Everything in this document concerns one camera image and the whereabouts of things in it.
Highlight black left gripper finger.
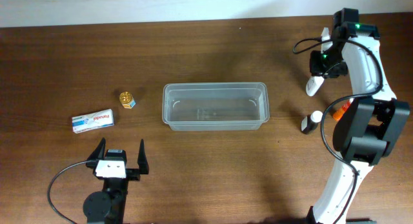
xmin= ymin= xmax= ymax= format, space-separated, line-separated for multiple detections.
xmin=137 ymin=139 xmax=149 ymax=174
xmin=87 ymin=137 xmax=106 ymax=161

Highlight white calamine lotion bottle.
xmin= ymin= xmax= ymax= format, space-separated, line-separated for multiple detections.
xmin=305 ymin=76 xmax=325 ymax=97

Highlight orange bottle white cap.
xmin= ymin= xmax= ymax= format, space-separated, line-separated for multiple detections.
xmin=332 ymin=98 xmax=353 ymax=121

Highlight black bottle white cap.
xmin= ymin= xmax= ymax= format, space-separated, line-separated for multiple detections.
xmin=301 ymin=110 xmax=323 ymax=134

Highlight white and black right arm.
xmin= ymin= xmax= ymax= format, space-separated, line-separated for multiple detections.
xmin=306 ymin=8 xmax=410 ymax=223

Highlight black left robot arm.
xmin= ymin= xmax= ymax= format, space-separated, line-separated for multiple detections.
xmin=83 ymin=139 xmax=149 ymax=223

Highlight clear plastic container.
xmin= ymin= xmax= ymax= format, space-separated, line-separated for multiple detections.
xmin=162 ymin=82 xmax=270 ymax=131

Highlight white Panadol box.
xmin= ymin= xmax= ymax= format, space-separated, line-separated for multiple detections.
xmin=72 ymin=109 xmax=114 ymax=134

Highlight gold-lid balm jar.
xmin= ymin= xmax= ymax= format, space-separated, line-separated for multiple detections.
xmin=119 ymin=92 xmax=136 ymax=108

